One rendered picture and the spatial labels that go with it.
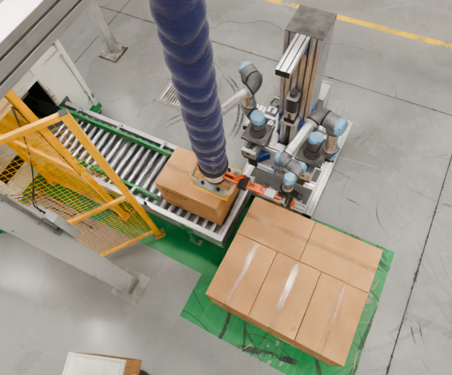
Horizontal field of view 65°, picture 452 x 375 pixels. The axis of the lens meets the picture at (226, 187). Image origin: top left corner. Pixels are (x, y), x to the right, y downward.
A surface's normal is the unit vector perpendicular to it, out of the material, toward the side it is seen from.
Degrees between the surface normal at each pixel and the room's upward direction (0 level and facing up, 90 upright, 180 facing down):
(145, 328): 0
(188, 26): 77
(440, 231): 0
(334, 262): 0
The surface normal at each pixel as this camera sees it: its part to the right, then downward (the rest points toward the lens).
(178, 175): -0.08, -0.43
